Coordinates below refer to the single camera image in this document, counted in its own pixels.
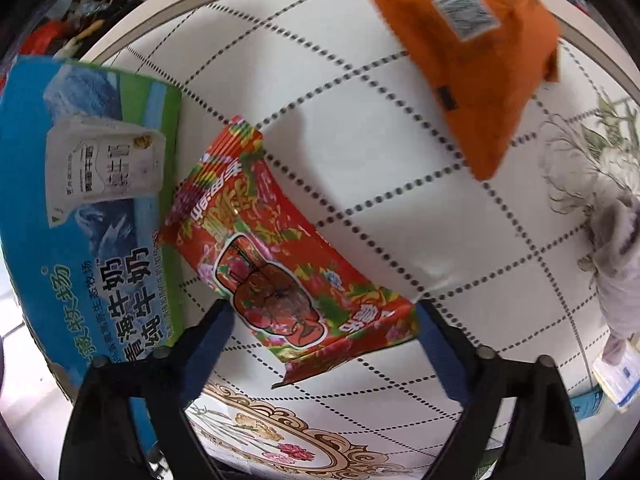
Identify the white and blue packet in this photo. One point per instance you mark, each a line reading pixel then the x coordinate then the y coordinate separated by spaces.
pixel 619 377

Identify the blue milk carton box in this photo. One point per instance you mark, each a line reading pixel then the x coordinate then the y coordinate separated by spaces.
pixel 90 200

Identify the orange snack packet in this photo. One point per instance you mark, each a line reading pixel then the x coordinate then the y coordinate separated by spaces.
pixel 480 60

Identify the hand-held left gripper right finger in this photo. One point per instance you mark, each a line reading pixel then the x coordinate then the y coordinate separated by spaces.
pixel 440 347

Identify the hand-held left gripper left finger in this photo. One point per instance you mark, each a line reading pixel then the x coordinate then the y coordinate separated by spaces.
pixel 207 345

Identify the grey plush toy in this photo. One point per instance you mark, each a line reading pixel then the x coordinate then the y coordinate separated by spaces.
pixel 612 250

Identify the red floral snack packet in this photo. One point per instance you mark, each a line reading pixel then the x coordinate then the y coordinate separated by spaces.
pixel 280 260

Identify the clutter of coloured items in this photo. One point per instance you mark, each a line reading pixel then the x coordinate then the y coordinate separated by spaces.
pixel 65 20

